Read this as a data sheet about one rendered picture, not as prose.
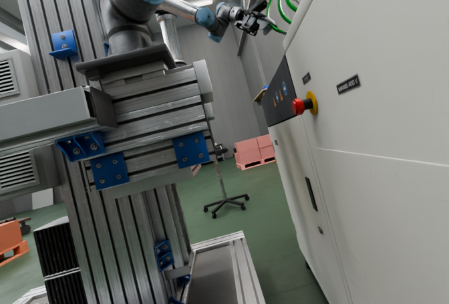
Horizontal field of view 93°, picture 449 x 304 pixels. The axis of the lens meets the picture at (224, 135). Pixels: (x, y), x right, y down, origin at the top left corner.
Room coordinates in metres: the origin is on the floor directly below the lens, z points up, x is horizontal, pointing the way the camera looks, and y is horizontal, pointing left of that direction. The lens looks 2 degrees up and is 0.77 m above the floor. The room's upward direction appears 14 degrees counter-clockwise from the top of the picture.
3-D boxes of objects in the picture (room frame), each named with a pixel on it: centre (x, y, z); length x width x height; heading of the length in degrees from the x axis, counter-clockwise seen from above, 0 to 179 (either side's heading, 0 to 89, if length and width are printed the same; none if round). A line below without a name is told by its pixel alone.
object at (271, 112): (0.90, -0.25, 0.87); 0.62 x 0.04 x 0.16; 176
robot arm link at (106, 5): (0.61, 0.19, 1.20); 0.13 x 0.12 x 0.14; 43
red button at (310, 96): (0.45, -0.18, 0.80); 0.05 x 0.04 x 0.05; 176
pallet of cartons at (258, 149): (5.67, -0.71, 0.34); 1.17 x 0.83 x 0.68; 92
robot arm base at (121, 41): (0.62, 0.20, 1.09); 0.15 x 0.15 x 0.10
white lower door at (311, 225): (0.90, -0.24, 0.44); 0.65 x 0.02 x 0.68; 176
